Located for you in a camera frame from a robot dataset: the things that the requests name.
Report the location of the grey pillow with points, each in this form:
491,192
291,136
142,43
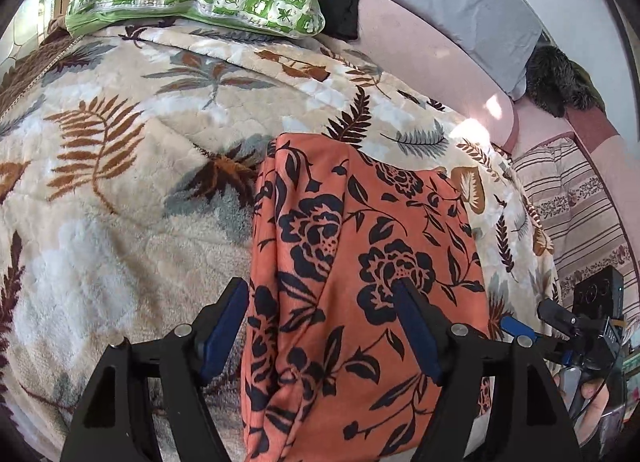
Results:
499,35

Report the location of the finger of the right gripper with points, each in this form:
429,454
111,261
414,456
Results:
516,328

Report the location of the right hand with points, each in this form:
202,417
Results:
596,394

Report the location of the striped beige bedsheet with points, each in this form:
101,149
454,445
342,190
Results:
578,215

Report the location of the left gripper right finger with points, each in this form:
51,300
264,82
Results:
528,420

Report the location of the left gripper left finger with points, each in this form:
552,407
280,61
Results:
114,417

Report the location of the orange floral garment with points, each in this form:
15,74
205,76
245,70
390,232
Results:
327,371

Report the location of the cream leaf-pattern fleece blanket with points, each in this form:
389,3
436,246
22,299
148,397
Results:
129,165

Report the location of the dark fluffy item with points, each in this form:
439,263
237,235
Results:
554,83

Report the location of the pink bed headboard cushion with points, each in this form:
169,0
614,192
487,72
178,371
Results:
410,49

